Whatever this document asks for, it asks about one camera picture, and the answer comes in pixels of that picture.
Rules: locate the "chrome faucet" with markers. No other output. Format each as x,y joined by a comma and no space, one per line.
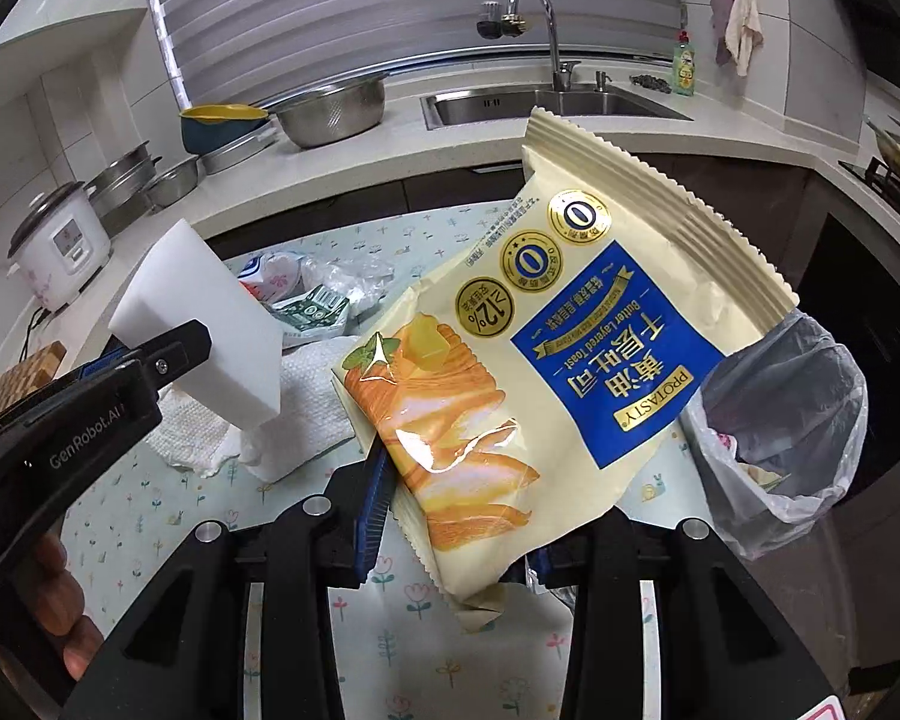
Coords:
551,22

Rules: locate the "black tap fitting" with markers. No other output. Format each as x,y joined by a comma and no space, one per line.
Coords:
495,21

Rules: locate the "white foam block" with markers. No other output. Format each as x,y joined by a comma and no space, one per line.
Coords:
210,292

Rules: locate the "purple hanging cloth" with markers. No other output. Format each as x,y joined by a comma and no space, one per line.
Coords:
720,7

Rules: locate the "person's left hand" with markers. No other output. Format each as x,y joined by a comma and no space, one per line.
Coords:
67,607

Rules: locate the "green and white packet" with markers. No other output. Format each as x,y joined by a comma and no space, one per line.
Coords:
311,313

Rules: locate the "small steel bowl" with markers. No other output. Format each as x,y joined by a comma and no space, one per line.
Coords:
172,180

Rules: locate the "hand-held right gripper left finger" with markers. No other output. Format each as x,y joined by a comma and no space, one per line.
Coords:
370,510

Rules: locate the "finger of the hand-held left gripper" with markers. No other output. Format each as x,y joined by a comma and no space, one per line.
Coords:
172,352

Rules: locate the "sink soap pump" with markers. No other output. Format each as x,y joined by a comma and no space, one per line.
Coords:
604,80

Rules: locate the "cream toast packet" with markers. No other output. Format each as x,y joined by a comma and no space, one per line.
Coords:
607,315

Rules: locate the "white rice cooker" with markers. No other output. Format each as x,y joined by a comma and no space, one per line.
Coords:
60,240

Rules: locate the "steel sink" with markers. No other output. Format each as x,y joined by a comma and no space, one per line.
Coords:
540,106

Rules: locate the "cream hanging cloth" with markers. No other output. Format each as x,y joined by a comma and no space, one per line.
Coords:
744,22

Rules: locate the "grey window blinds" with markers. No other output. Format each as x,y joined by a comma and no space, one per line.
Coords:
345,7

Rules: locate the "steel tray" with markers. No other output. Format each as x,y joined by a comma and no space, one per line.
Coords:
232,150

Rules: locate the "clear plastic wrap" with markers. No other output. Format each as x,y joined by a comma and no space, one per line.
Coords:
345,270

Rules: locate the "steel steamer pot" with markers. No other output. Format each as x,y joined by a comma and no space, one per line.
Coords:
120,180

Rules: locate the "wooden block board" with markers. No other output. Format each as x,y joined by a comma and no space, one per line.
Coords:
22,382

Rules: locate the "green dish soap bottle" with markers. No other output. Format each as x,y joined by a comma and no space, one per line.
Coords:
685,67

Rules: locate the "floral tablecloth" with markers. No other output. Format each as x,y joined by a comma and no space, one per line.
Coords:
157,487

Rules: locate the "steel colander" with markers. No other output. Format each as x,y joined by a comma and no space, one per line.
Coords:
330,112

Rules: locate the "white paper towel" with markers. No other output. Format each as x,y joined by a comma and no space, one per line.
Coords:
307,405

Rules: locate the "steel wool scourer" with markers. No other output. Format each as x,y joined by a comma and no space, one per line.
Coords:
651,82

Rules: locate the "black gas stove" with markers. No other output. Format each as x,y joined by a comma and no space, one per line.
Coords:
889,184

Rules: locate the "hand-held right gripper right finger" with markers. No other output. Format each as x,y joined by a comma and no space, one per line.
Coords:
630,585

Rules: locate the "speckled kitchen countertop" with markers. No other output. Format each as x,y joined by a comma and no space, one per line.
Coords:
450,146

